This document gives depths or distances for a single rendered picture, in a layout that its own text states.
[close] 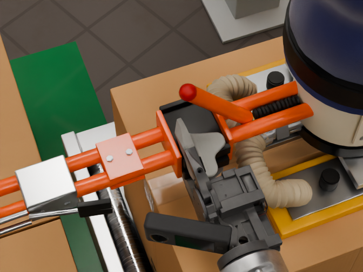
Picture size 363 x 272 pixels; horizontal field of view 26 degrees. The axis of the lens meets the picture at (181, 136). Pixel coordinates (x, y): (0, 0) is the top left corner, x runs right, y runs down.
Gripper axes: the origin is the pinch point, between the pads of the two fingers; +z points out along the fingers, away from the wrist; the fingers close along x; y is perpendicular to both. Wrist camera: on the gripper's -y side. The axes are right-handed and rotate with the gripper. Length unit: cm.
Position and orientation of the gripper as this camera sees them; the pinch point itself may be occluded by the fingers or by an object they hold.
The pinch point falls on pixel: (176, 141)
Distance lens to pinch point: 110.1
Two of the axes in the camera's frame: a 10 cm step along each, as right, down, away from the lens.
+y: 9.4, -3.1, 1.7
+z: -3.5, -8.1, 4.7
